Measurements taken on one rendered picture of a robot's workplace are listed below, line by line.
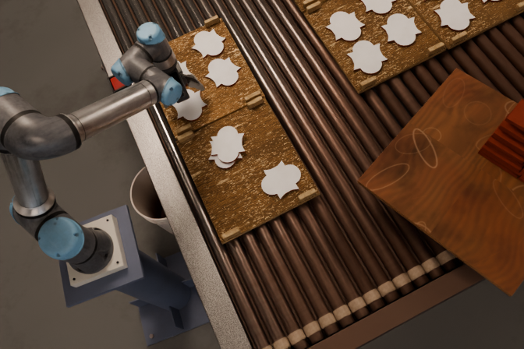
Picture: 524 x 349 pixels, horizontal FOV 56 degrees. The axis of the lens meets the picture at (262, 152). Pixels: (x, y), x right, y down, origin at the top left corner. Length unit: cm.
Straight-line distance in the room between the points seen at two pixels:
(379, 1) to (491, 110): 61
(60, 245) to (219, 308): 50
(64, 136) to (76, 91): 204
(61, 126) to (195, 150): 59
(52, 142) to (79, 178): 175
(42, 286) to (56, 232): 135
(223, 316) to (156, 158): 59
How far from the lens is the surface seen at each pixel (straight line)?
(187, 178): 170
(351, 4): 198
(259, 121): 172
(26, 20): 384
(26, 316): 290
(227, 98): 179
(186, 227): 165
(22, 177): 148
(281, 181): 161
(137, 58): 151
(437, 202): 150
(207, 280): 159
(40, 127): 125
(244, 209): 160
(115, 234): 174
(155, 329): 258
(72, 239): 154
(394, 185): 150
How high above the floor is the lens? 244
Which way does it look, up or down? 64 degrees down
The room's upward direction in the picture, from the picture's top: 19 degrees counter-clockwise
